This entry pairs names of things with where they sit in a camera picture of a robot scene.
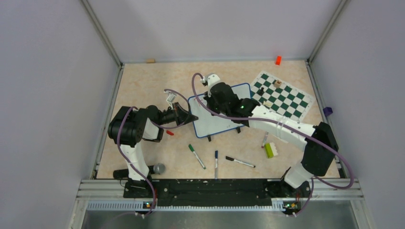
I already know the black microphone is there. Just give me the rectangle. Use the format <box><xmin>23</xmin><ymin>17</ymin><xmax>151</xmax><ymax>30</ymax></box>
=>
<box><xmin>113</xmin><ymin>163</ymin><xmax>166</xmax><ymax>180</ymax></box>

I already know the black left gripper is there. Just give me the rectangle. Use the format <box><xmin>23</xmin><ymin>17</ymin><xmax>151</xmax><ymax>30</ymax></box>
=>
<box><xmin>157</xmin><ymin>102</ymin><xmax>198</xmax><ymax>126</ymax></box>

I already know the light wooden chess piece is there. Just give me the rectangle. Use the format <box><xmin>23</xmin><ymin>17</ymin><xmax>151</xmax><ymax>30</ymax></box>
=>
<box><xmin>263</xmin><ymin>101</ymin><xmax>273</xmax><ymax>107</ymax></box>

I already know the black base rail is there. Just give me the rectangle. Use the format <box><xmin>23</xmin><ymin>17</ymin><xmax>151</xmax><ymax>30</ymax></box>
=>
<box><xmin>123</xmin><ymin>178</ymin><xmax>310</xmax><ymax>207</ymax></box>

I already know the purple object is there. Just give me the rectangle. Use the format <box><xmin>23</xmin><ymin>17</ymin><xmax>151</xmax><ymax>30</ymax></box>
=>
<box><xmin>323</xmin><ymin>107</ymin><xmax>333</xmax><ymax>117</ymax></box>

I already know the red marker cap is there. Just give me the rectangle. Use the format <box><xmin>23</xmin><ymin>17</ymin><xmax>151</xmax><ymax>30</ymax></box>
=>
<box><xmin>166</xmin><ymin>130</ymin><xmax>174</xmax><ymax>136</ymax></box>

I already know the green white toy brick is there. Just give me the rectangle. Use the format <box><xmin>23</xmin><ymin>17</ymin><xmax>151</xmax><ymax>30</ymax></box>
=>
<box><xmin>264</xmin><ymin>142</ymin><xmax>278</xmax><ymax>159</ymax></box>

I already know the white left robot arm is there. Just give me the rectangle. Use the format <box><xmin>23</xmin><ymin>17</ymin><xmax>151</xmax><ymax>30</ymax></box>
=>
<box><xmin>107</xmin><ymin>102</ymin><xmax>199</xmax><ymax>197</ymax></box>

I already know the purple whiteboard marker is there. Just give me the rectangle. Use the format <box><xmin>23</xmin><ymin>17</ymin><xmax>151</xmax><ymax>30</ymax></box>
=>
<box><xmin>261</xmin><ymin>132</ymin><xmax>269</xmax><ymax>148</ymax></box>

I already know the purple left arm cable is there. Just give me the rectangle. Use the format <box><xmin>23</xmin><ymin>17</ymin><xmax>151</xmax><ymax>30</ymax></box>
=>
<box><xmin>115</xmin><ymin>89</ymin><xmax>191</xmax><ymax>219</ymax></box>

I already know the blue framed whiteboard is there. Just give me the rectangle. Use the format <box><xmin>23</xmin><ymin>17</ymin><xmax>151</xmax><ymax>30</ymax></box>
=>
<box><xmin>188</xmin><ymin>83</ymin><xmax>251</xmax><ymax>138</ymax></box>

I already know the blue whiteboard marker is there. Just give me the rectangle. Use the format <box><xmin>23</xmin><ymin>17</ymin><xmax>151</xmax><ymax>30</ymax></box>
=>
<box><xmin>214</xmin><ymin>150</ymin><xmax>218</xmax><ymax>179</ymax></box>

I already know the orange block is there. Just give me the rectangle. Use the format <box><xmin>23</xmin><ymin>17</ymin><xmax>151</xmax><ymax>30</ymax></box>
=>
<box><xmin>275</xmin><ymin>55</ymin><xmax>282</xmax><ymax>66</ymax></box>

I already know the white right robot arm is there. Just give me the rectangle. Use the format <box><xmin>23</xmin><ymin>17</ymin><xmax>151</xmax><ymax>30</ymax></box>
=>
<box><xmin>200</xmin><ymin>80</ymin><xmax>338</xmax><ymax>197</ymax></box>

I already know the green white chess mat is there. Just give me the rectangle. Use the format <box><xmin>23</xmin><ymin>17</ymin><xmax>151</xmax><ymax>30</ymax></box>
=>
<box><xmin>250</xmin><ymin>71</ymin><xmax>316</xmax><ymax>121</ymax></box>

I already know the green whiteboard marker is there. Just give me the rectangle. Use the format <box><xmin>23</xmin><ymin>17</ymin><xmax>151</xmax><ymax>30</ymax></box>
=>
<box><xmin>188</xmin><ymin>144</ymin><xmax>206</xmax><ymax>169</ymax></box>

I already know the black whiteboard marker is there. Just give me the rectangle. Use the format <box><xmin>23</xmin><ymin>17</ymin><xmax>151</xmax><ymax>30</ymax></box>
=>
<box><xmin>225</xmin><ymin>156</ymin><xmax>256</xmax><ymax>168</ymax></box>

